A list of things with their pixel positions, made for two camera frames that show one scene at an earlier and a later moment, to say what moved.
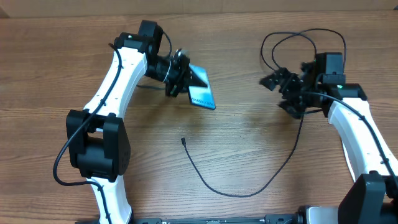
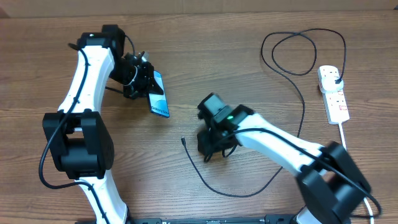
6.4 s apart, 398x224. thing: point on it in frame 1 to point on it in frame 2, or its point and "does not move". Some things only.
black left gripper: x=183 y=78 to x=146 y=86
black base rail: x=308 y=214 does not move
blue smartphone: x=203 y=96 to x=158 y=102
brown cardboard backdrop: x=56 y=8 does not move
